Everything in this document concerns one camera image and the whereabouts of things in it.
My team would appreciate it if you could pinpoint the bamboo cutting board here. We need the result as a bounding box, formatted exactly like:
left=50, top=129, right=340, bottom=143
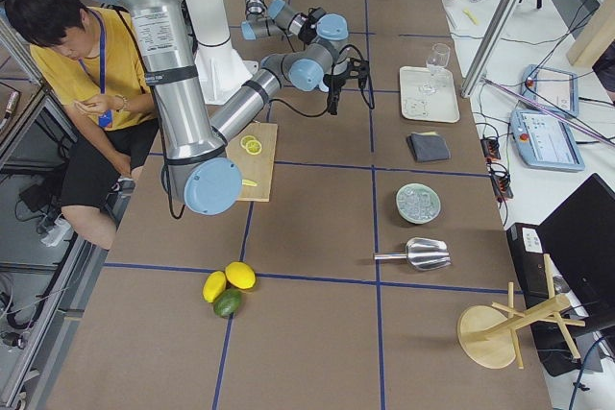
left=227, top=122, right=278, bottom=202

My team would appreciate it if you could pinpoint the yellow lemon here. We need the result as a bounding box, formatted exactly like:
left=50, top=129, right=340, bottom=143
left=224, top=261, right=257, bottom=290
left=202, top=271, right=227, bottom=303

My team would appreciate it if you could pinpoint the steel ice scoop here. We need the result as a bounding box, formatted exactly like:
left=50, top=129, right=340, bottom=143
left=373, top=237, right=452, bottom=272

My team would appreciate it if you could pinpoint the wooden mug tree stand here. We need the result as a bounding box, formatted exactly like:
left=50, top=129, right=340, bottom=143
left=456, top=253, right=585, bottom=369

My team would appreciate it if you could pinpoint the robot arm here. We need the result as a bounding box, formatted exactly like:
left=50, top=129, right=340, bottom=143
left=241, top=0, right=327, bottom=44
left=101, top=0, right=373, bottom=215

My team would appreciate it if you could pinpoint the green lime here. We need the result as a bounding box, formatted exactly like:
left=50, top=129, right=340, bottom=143
left=213, top=288, right=242, bottom=318

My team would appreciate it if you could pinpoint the clear wine glass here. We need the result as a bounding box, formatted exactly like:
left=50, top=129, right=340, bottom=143
left=421, top=43, right=451, bottom=94

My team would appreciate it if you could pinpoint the aluminium frame post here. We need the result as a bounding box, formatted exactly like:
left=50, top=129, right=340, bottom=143
left=460, top=0, right=519, bottom=98

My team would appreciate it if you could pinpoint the teach pendant near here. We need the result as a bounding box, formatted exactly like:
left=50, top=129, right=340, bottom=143
left=510, top=109, right=585, bottom=172

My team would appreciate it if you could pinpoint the green bowl of ice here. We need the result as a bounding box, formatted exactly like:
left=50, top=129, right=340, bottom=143
left=395, top=183, right=441, bottom=225

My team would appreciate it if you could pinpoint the beige bear tray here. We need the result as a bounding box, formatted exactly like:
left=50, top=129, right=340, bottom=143
left=399, top=66, right=460, bottom=123

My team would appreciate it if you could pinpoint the seated person yellow shirt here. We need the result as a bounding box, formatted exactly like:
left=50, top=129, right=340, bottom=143
left=5, top=0, right=159, bottom=250

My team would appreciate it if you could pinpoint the yellow plastic knife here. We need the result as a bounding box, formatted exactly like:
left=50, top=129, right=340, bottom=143
left=242, top=179, right=258, bottom=187

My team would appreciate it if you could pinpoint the grey folded cloth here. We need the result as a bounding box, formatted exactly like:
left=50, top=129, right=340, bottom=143
left=406, top=132, right=451, bottom=162

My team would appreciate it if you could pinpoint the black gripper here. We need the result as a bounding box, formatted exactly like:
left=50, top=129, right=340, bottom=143
left=323, top=58, right=370, bottom=115

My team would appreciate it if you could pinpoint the teach pendant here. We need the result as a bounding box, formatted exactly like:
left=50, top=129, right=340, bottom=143
left=520, top=64, right=579, bottom=117
left=510, top=109, right=585, bottom=172

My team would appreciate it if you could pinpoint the lemon slice on board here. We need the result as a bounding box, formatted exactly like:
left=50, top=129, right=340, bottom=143
left=244, top=139, right=262, bottom=156

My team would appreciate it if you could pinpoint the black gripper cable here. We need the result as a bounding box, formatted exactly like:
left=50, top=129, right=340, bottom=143
left=266, top=43, right=377, bottom=118

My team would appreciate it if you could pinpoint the teach pendant far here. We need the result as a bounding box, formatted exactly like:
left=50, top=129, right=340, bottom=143
left=520, top=64, right=579, bottom=117

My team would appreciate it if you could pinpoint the black laptop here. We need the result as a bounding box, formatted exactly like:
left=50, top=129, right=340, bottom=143
left=506, top=172, right=615, bottom=334

